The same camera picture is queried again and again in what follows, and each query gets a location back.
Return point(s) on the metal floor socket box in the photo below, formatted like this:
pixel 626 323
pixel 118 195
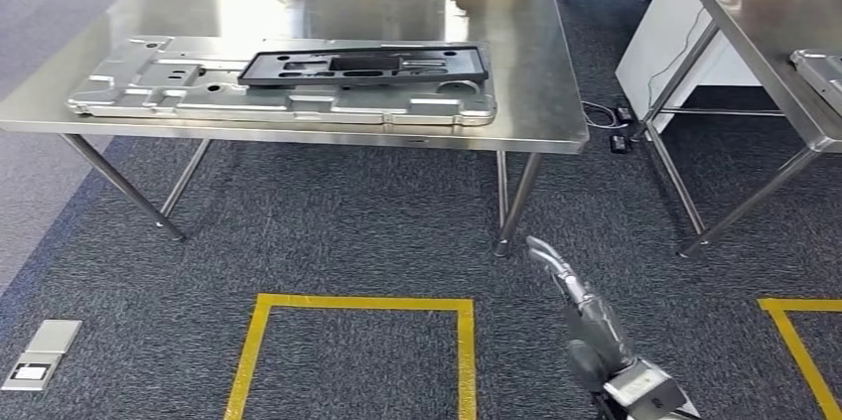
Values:
pixel 29 372

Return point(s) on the metal floor plate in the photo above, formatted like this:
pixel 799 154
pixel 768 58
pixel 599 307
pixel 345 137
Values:
pixel 56 337

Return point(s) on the white table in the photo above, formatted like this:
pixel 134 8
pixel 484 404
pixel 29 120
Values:
pixel 671 42

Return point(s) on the stamped sheet metal panel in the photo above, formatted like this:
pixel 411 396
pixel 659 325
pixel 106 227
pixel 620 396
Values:
pixel 164 75
pixel 822 78

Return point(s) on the yellow floor tape square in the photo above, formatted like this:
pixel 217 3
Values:
pixel 362 303

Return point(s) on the stainless steel workbench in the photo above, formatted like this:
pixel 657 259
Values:
pixel 329 9
pixel 776 29

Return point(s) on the large black plastic part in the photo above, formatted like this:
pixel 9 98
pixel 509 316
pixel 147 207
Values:
pixel 460 65

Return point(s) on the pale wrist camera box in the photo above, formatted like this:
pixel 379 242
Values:
pixel 645 384

